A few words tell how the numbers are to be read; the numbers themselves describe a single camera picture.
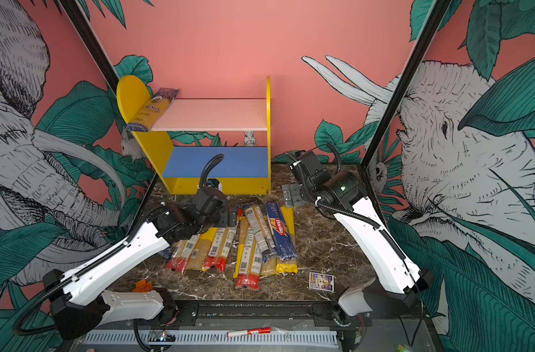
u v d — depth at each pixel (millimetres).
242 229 927
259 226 880
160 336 699
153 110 782
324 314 737
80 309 397
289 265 832
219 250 859
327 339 701
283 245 838
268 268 818
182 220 491
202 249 859
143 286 785
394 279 373
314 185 446
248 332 701
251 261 817
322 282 799
